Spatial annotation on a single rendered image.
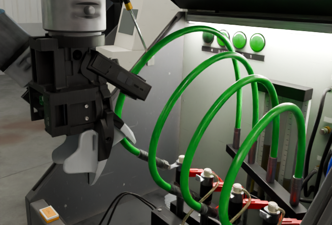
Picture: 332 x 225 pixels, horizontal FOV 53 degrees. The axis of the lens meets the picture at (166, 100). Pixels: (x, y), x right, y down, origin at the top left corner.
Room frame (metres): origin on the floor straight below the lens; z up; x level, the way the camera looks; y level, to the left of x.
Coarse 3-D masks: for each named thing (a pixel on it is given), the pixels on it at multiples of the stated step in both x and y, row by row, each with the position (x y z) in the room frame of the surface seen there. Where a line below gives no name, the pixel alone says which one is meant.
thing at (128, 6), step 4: (124, 0) 0.98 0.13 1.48; (128, 0) 0.98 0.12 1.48; (124, 4) 0.99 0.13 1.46; (128, 4) 0.98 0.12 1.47; (128, 8) 0.99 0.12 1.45; (132, 12) 1.00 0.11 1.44; (132, 16) 1.00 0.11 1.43; (136, 24) 1.00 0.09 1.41; (136, 28) 1.01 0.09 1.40; (140, 32) 1.01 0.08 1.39; (140, 36) 1.01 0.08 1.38; (144, 44) 1.02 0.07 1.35; (144, 48) 1.02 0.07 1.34; (152, 60) 1.04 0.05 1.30; (148, 64) 1.03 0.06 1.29; (152, 64) 1.04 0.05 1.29
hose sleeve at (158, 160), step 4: (140, 152) 0.62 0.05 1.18; (144, 152) 0.63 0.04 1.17; (136, 156) 0.62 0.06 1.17; (140, 156) 0.62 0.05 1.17; (144, 156) 0.63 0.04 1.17; (144, 160) 0.64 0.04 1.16; (156, 160) 0.65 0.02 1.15; (160, 160) 0.66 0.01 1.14; (156, 164) 0.65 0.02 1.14; (160, 164) 0.66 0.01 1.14
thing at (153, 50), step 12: (168, 36) 0.67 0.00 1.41; (180, 36) 0.69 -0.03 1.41; (216, 36) 0.77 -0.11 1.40; (156, 48) 0.65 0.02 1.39; (228, 48) 0.79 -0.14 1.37; (144, 60) 0.63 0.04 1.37; (132, 72) 0.62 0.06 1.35; (240, 72) 0.82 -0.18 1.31; (120, 96) 0.60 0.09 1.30; (240, 96) 0.83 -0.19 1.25; (120, 108) 0.59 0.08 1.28; (240, 108) 0.83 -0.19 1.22; (240, 120) 0.84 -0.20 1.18
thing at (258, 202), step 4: (244, 200) 0.59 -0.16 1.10; (252, 200) 0.59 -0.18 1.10; (256, 200) 0.59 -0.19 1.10; (244, 204) 0.58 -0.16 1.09; (252, 204) 0.58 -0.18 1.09; (256, 204) 0.58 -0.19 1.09; (260, 204) 0.58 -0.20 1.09; (264, 204) 0.59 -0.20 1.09; (248, 208) 0.58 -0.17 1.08; (252, 208) 0.58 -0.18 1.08; (256, 208) 0.58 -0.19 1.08; (260, 208) 0.58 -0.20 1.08
